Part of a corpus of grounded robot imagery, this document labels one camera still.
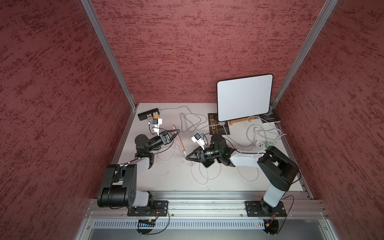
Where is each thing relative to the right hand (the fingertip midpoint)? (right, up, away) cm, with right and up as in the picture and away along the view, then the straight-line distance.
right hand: (187, 160), depth 77 cm
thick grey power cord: (+9, +17, +30) cm, 36 cm away
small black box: (+65, +24, +40) cm, 81 cm away
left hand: (-5, +15, +1) cm, 15 cm away
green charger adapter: (+52, +7, +14) cm, 54 cm away
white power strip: (+47, +5, +18) cm, 51 cm away
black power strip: (-36, +25, +33) cm, 54 cm away
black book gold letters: (+20, +16, +29) cm, 39 cm away
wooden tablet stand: (+30, +20, +30) cm, 47 cm away
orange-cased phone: (-3, +11, -3) cm, 12 cm away
